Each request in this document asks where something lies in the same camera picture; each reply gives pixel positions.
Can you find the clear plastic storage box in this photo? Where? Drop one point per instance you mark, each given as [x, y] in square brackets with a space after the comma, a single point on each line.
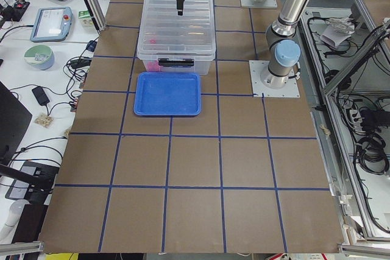
[176, 62]

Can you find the blue plastic tray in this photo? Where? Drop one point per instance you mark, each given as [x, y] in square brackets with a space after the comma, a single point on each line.
[168, 94]

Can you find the green and white carton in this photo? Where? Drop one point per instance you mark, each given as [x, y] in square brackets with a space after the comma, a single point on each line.
[85, 18]

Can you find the blue teach pendant near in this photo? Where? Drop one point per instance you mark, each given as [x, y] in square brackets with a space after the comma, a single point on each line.
[51, 24]

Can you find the green blue bowl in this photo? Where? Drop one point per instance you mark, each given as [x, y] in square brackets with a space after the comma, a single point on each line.
[40, 57]

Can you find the black power adapter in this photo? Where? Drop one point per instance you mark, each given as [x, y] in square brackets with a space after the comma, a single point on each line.
[40, 96]

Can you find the black monitor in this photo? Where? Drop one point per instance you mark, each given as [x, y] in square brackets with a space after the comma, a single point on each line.
[15, 120]

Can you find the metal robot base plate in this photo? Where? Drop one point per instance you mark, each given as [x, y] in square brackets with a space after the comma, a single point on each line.
[264, 84]

